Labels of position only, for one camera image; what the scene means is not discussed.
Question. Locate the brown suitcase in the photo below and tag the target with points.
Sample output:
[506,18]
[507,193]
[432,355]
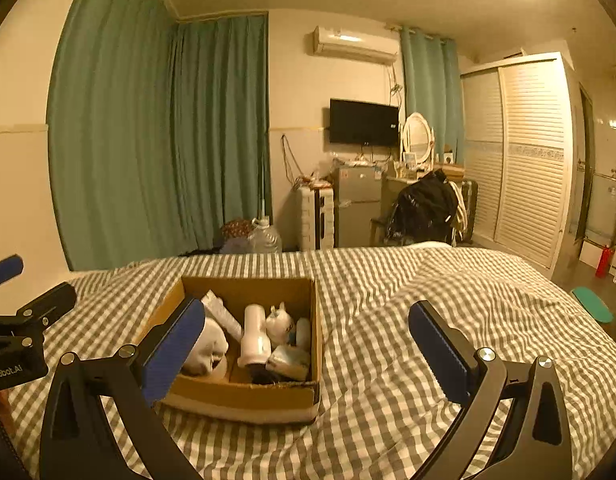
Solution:
[468,205]

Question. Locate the red fire extinguisher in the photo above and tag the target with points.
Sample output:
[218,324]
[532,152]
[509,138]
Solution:
[605,260]

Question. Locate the clear plastic water jug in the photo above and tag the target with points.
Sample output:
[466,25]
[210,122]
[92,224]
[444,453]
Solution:
[265,237]

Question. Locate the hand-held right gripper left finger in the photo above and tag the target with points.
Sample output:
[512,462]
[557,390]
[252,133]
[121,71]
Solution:
[175,355]

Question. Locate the small white plush toy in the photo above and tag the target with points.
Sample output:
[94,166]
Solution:
[280,324]

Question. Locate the wooden dressing table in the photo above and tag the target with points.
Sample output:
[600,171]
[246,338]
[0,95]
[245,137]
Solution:
[395,182]

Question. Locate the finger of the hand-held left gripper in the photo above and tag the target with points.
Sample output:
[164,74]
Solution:
[53,300]
[5,267]

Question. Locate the white oval vanity mirror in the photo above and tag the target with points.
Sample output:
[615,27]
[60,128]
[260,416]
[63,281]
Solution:
[417,135]

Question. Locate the floral tissue pack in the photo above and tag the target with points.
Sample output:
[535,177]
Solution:
[288,360]

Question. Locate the small white bottle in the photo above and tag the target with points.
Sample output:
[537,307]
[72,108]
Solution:
[303,332]

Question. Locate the white ribbed suitcase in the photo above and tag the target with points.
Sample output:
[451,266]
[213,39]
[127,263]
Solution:
[310,220]

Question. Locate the wide green curtain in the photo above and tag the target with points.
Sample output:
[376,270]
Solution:
[113,135]

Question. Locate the wooden chair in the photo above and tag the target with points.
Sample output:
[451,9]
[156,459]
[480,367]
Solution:
[378,225]

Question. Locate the white pole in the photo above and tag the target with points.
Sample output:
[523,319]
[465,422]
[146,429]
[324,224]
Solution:
[264,200]

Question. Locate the white hair dryer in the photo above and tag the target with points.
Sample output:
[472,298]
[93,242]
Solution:
[254,335]

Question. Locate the white mask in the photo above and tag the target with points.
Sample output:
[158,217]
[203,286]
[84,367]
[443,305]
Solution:
[208,350]

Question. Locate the white air conditioner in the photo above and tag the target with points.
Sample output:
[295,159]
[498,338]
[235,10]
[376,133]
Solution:
[353,45]

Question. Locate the dark patterned bag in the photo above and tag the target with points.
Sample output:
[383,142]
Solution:
[237,232]

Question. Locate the narrow green curtain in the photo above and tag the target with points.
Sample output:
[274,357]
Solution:
[430,90]

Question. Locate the silver small fridge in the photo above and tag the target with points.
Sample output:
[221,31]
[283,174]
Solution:
[358,210]

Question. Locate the small picture frame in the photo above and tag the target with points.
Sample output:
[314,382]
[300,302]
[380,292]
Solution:
[410,158]

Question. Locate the black wall television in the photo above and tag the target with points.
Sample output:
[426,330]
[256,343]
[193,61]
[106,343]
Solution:
[363,121]

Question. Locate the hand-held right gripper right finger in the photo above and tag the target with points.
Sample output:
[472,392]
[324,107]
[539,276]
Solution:
[440,350]

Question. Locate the green corner curtain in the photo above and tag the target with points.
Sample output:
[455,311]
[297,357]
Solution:
[220,135]

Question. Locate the grey checked blanket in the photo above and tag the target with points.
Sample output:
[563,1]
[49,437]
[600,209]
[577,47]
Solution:
[412,360]

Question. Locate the white cream tube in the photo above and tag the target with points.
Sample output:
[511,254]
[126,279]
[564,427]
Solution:
[223,315]

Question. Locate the brown cardboard box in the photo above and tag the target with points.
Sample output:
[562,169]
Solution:
[238,395]

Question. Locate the white louvred wardrobe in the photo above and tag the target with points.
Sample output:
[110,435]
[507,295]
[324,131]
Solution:
[522,170]

